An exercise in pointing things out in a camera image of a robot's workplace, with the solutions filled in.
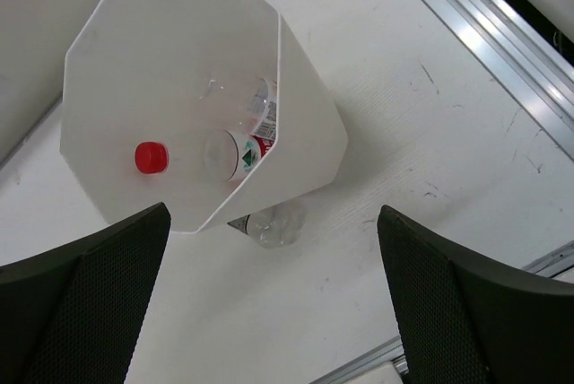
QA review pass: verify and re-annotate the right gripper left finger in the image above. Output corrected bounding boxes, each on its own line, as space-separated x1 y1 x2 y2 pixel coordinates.
1 203 171 383

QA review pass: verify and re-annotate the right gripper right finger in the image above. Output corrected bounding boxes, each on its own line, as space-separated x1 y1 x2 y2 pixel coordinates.
377 205 573 383

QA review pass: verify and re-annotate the bottle with red label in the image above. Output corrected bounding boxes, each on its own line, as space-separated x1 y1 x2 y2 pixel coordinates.
134 129 274 183

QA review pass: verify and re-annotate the bottle with blue-white label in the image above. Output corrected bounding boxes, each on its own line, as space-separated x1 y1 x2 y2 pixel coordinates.
243 78 277 141

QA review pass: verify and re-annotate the white octagonal bin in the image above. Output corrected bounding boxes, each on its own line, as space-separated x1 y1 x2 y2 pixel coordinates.
60 0 348 233

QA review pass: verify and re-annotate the clear bottle black cap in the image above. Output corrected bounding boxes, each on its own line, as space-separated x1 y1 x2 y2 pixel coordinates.
228 201 306 249

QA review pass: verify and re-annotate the aluminium frame rail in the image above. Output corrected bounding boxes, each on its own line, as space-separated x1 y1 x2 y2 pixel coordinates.
422 0 573 154

